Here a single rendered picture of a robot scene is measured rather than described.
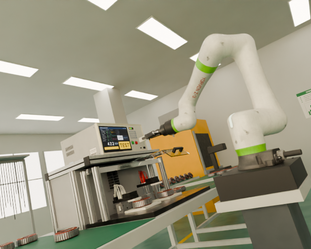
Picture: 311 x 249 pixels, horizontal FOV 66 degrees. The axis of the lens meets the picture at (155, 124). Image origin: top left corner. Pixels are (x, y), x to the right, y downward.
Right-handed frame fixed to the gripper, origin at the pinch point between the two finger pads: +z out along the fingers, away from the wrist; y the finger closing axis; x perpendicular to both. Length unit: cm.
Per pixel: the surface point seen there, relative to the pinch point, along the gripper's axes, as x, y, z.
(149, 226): -44, -50, -29
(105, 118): 142, 278, 298
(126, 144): -0.6, -6.6, 9.8
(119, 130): 9.1, -10.4, 9.7
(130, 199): -34.3, -24.0, 2.2
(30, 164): 118, 264, 635
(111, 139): 3.2, -19.6, 9.8
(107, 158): -8.8, -28.7, 7.1
